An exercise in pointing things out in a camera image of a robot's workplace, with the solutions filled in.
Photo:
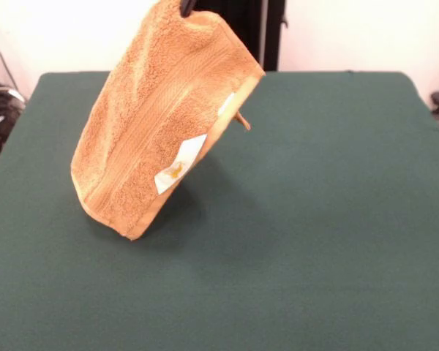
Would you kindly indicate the black robot pedestal frame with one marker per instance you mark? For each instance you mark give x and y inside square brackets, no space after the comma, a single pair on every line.
[248,22]

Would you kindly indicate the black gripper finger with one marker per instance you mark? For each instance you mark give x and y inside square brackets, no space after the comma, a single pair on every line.
[188,7]

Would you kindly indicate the dark green table cloth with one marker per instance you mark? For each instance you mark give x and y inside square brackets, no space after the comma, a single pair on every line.
[314,219]

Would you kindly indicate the tan terry towel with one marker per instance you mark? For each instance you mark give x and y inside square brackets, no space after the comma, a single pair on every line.
[150,128]

